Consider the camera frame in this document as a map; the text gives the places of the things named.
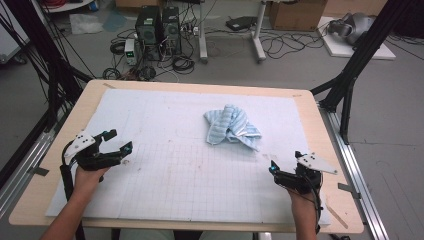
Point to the person's right hand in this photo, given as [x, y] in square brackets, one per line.
[303, 201]

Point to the white grid mat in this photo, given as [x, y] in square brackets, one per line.
[186, 176]

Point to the black frame strut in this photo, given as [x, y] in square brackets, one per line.
[40, 43]
[363, 50]

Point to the wide black computer tower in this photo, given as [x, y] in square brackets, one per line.
[148, 31]

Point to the black tape piece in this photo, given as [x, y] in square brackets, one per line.
[39, 171]
[348, 189]

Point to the person's left hand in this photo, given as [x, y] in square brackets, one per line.
[86, 182]

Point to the thin wooden stick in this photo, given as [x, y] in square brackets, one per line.
[336, 216]

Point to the blue striped towel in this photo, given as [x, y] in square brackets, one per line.
[230, 126]

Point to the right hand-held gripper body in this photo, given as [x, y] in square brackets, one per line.
[305, 178]

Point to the grey headset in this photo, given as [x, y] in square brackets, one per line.
[353, 26]

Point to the white plastic bag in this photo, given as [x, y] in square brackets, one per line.
[85, 24]

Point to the aluminium rail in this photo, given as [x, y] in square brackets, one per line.
[358, 180]
[23, 170]

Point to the white power supply box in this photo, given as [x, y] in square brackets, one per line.
[130, 51]

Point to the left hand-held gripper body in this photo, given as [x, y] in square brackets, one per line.
[87, 156]

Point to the black flat device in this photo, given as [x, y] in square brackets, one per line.
[240, 22]

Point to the narrow black computer tower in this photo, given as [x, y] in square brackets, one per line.
[171, 30]

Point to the white desk leg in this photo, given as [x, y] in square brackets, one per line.
[202, 33]
[257, 36]

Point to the white floor board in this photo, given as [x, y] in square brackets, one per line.
[340, 50]

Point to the large cardboard box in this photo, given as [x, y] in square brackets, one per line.
[296, 15]

